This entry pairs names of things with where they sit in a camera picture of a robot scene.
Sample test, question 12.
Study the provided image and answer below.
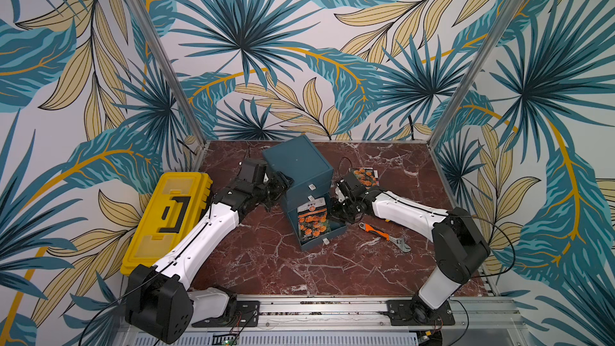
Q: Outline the orange adjustable wrench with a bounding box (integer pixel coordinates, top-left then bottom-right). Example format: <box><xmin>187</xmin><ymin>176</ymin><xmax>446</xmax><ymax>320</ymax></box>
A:
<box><xmin>359</xmin><ymin>223</ymin><xmax>412</xmax><ymax>253</ymax></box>

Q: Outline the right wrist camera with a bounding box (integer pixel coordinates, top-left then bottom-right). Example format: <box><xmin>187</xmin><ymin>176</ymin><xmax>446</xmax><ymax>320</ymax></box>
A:
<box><xmin>335</xmin><ymin>171</ymin><xmax>368</xmax><ymax>202</ymax></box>

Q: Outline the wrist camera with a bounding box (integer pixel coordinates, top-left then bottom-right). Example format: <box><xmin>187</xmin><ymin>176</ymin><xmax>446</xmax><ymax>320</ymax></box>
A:
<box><xmin>238</xmin><ymin>158</ymin><xmax>267</xmax><ymax>185</ymax></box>
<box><xmin>335</xmin><ymin>171</ymin><xmax>368</xmax><ymax>202</ymax></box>

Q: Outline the teal bottom drawer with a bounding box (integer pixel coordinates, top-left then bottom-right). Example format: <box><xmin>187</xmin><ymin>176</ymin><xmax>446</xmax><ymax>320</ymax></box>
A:
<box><xmin>286</xmin><ymin>195</ymin><xmax>347</xmax><ymax>251</ymax></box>

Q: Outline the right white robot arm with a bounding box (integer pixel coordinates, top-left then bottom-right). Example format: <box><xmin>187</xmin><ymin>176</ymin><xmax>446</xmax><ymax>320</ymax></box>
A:
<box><xmin>332</xmin><ymin>186</ymin><xmax>491</xmax><ymax>317</ymax></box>

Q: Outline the orange flower seed bag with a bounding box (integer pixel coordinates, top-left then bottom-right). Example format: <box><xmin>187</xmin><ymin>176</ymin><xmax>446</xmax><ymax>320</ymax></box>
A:
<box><xmin>297</xmin><ymin>197</ymin><xmax>332</xmax><ymax>243</ymax></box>
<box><xmin>352</xmin><ymin>168</ymin><xmax>379</xmax><ymax>187</ymax></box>

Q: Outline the teal drawer cabinet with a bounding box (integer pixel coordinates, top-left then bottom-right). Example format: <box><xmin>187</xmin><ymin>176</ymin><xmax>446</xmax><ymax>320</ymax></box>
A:
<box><xmin>263</xmin><ymin>136</ymin><xmax>334</xmax><ymax>224</ymax></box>

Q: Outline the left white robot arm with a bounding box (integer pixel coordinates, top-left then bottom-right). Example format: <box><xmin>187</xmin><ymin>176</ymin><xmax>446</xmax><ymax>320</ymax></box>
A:
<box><xmin>125</xmin><ymin>171</ymin><xmax>293</xmax><ymax>344</ymax></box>

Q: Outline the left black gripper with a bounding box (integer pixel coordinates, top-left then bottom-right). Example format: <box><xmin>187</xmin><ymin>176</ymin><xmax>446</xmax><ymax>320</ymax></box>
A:
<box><xmin>254</xmin><ymin>170</ymin><xmax>296</xmax><ymax>209</ymax></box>

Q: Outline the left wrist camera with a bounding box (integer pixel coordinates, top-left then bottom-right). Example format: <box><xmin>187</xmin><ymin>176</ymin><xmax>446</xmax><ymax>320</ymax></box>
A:
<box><xmin>238</xmin><ymin>158</ymin><xmax>267</xmax><ymax>185</ymax></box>

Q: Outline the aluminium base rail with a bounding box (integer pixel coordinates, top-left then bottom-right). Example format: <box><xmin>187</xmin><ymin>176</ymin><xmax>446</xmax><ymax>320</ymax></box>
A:
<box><xmin>175</xmin><ymin>295</ymin><xmax>531</xmax><ymax>345</ymax></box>

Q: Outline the yellow plastic toolbox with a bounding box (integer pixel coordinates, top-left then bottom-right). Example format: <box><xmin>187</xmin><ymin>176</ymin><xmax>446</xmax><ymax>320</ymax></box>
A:
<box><xmin>120</xmin><ymin>172</ymin><xmax>213</xmax><ymax>276</ymax></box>

